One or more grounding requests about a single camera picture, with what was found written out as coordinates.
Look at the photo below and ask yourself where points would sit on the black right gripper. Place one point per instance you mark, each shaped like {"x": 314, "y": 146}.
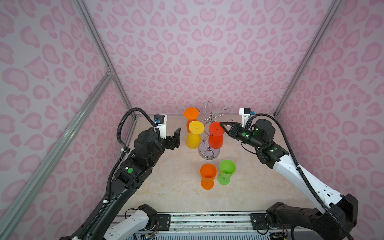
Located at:
{"x": 235, "y": 130}

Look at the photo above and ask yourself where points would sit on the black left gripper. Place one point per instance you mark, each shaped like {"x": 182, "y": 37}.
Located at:
{"x": 171, "y": 144}

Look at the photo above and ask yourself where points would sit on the red plastic wine glass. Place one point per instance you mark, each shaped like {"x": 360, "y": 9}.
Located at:
{"x": 216, "y": 138}

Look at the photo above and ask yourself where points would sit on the green plastic wine glass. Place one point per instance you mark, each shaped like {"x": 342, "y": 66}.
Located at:
{"x": 227, "y": 169}

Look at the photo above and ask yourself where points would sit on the orange plastic wine glass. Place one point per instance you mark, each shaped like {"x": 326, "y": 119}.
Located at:
{"x": 208, "y": 173}
{"x": 191, "y": 114}

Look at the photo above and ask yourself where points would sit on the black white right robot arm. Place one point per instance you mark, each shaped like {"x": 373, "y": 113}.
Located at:
{"x": 334, "y": 215}

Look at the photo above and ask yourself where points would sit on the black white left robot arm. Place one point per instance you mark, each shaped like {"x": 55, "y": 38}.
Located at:
{"x": 130, "y": 175}

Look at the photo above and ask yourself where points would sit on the yellow plastic wine glass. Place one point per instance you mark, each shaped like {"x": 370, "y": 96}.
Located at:
{"x": 193, "y": 140}

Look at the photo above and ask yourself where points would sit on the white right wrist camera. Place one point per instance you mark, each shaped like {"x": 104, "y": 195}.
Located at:
{"x": 246, "y": 114}

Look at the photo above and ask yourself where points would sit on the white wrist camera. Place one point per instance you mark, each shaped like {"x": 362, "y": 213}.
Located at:
{"x": 161, "y": 128}
{"x": 246, "y": 114}

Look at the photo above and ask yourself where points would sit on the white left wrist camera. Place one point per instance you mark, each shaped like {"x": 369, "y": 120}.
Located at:
{"x": 161, "y": 128}

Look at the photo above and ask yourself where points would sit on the chrome wire wine glass rack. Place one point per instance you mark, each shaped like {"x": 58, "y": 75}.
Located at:
{"x": 205, "y": 150}

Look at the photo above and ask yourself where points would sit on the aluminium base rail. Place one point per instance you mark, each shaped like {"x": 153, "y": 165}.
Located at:
{"x": 216, "y": 226}

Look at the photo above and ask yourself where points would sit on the aluminium corner frame post left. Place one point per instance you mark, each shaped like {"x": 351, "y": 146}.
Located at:
{"x": 91, "y": 26}

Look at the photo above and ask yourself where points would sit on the aluminium corner frame post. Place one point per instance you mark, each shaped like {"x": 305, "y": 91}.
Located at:
{"x": 330, "y": 15}
{"x": 91, "y": 26}

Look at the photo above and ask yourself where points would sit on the aluminium corner frame post right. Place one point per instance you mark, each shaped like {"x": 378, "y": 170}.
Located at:
{"x": 330, "y": 15}

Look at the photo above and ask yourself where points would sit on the aluminium diagonal frame bar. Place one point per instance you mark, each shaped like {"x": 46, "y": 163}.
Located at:
{"x": 21, "y": 204}

